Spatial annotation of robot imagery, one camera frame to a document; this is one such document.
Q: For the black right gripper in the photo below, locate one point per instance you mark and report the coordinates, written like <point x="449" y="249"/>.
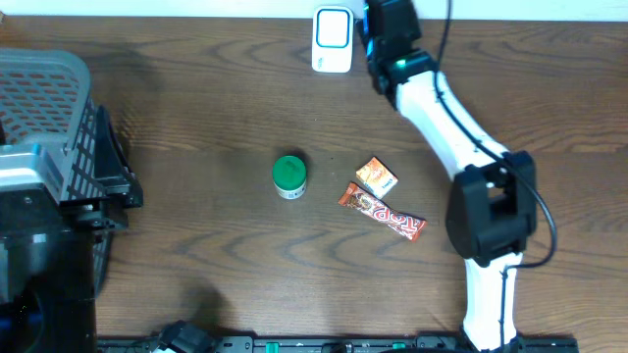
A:
<point x="410" y="19"/>

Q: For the small orange box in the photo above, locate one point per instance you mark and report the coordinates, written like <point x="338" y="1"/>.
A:
<point x="377" y="178"/>

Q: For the red chocolate bar wrapper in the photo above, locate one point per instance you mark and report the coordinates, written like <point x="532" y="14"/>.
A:
<point x="361" y="200"/>

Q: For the green lid jar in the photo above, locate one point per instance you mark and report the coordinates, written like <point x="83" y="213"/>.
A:
<point x="290" y="177"/>

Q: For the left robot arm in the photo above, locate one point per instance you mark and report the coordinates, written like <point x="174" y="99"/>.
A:
<point x="48" y="318"/>

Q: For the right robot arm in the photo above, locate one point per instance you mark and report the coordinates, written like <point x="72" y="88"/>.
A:
<point x="491" y="211"/>

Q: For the white barcode scanner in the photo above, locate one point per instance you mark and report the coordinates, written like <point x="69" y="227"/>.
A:
<point x="332" y="36"/>

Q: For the grey plastic mesh basket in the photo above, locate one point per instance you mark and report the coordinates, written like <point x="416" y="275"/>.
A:
<point x="49" y="122"/>

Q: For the black mounting rail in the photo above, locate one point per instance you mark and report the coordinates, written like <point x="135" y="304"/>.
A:
<point x="185" y="337"/>

